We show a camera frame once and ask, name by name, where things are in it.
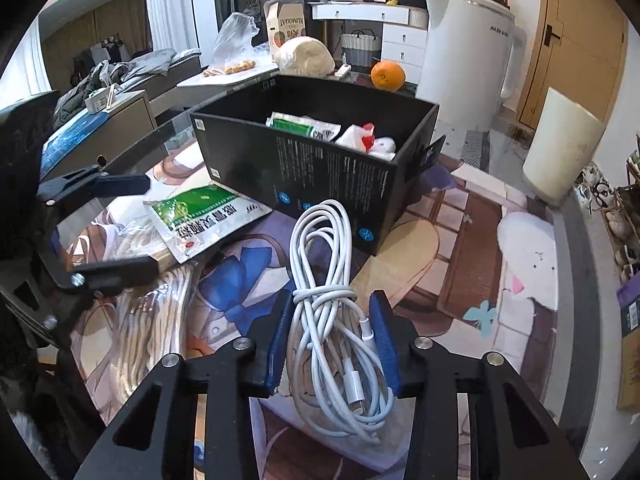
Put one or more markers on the small white charger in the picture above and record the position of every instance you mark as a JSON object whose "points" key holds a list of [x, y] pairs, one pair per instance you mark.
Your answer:
{"points": [[343, 70]]}

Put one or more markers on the grey woven basket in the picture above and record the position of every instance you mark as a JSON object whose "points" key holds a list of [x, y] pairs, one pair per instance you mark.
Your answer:
{"points": [[361, 49]]}

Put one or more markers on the red and white plastic bag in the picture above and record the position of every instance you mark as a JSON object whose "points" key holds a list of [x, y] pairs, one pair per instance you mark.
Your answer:
{"points": [[352, 137]]}

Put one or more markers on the white board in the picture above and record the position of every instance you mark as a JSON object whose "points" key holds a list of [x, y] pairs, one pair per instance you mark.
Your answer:
{"points": [[225, 80]]}

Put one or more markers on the black cardboard box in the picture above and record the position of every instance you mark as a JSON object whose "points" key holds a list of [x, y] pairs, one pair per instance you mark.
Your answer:
{"points": [[325, 180]]}

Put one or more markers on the white curtains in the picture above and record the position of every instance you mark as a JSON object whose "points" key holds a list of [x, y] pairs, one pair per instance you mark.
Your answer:
{"points": [[170, 5]]}

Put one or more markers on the grey clothing pile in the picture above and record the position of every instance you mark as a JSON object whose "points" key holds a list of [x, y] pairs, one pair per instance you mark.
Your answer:
{"points": [[110, 75]]}

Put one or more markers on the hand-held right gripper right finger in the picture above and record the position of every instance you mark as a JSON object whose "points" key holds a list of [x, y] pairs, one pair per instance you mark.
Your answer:
{"points": [[385, 340]]}

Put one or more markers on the round white wrapped bundle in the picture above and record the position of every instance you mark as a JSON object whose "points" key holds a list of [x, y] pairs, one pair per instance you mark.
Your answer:
{"points": [[305, 57]]}

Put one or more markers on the printed cardboard fruit box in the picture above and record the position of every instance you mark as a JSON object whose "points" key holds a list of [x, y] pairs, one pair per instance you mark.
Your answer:
{"points": [[285, 30]]}

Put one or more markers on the green and white medicine packet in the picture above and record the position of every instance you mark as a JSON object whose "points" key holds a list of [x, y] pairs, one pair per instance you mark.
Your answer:
{"points": [[200, 215], [295, 124]]}

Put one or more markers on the white plush toy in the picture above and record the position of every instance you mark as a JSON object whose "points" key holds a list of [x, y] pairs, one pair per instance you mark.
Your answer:
{"points": [[385, 147]]}

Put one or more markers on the wooden door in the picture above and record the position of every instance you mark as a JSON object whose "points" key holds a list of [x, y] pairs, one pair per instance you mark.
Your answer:
{"points": [[585, 35]]}

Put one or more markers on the small white box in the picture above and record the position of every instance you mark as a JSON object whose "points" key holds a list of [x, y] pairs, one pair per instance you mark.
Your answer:
{"points": [[100, 100]]}

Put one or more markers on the large cardboard box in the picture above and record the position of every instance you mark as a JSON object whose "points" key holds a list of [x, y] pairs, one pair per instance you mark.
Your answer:
{"points": [[631, 360]]}

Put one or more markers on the shoe rack with shoes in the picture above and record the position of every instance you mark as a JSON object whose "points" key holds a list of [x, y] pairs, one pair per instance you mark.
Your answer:
{"points": [[620, 220]]}

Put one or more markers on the orange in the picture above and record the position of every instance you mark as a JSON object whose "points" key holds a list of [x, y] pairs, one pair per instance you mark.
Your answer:
{"points": [[387, 75]]}

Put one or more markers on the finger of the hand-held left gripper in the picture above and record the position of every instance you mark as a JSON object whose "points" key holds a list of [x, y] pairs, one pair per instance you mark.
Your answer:
{"points": [[125, 272], [125, 185]]}

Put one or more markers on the white electric kettle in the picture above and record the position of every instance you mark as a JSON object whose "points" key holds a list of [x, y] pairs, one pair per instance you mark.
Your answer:
{"points": [[465, 60]]}

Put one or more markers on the white cylindrical bin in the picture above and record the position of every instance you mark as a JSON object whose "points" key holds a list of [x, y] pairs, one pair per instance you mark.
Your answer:
{"points": [[560, 150]]}

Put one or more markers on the white dresser with drawers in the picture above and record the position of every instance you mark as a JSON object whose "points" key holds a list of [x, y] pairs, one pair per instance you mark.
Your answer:
{"points": [[400, 40]]}

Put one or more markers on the beige cabinet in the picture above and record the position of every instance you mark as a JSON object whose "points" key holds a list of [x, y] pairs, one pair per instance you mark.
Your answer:
{"points": [[130, 130]]}

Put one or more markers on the blue packet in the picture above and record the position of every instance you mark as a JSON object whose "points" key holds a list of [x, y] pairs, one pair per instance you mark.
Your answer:
{"points": [[75, 135]]}

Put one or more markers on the printed cartoon desk mat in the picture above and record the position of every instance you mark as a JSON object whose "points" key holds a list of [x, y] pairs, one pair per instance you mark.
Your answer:
{"points": [[450, 280]]}

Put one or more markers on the clear plastic bag of snacks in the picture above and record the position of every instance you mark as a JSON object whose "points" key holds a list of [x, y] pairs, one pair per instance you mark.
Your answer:
{"points": [[235, 40]]}

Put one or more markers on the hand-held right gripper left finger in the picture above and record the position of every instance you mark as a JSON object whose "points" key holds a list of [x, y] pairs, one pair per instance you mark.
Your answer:
{"points": [[280, 340]]}

